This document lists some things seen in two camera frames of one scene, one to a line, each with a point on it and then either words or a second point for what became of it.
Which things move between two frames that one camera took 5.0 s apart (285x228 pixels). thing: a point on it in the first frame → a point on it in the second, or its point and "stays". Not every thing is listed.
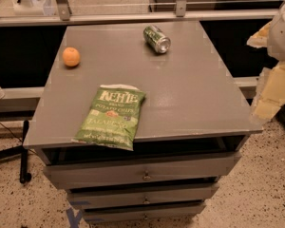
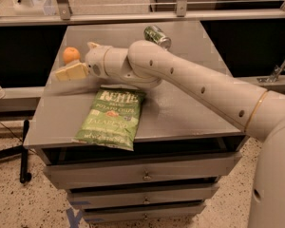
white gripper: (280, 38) → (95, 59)
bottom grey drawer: (148, 214) stays
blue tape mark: (74, 219) stays
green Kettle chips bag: (112, 117) stays
